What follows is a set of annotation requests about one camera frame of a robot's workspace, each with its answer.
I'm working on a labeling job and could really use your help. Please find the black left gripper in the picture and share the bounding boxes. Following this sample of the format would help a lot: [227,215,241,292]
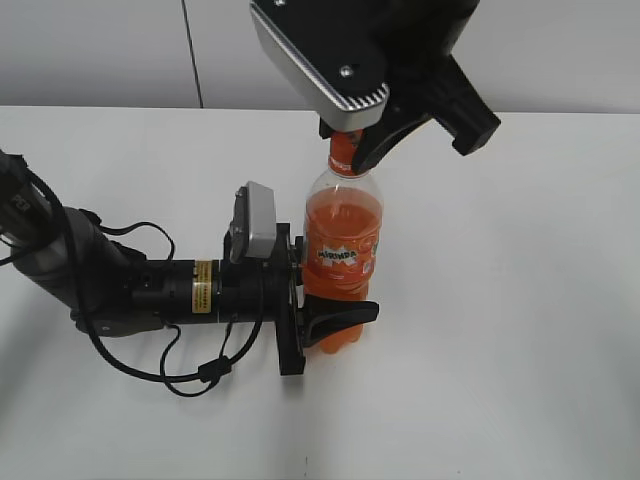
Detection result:
[217,223,380,375]

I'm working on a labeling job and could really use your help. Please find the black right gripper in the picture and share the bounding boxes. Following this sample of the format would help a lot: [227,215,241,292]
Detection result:
[319,49,501,173]

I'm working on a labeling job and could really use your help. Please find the orange bottle cap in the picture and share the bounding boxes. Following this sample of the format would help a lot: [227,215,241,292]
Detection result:
[328,130,363,177]

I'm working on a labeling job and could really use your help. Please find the orange Mirinda soda bottle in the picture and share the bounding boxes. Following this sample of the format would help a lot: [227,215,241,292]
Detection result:
[303,129,386,356]

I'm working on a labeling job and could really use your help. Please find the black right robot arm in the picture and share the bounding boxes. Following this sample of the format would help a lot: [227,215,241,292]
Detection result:
[348,1,501,175]

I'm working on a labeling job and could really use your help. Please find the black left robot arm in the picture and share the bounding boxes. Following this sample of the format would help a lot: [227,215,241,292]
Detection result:
[1,154,379,376]

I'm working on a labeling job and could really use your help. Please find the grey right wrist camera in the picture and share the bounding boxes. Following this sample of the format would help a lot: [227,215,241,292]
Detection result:
[249,1,390,132]

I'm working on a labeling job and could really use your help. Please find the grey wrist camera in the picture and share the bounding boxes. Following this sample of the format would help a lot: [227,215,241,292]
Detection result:
[228,181,277,263]
[249,1,390,132]

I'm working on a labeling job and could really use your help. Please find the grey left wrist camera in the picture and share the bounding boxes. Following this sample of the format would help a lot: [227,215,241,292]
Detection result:
[228,181,277,263]

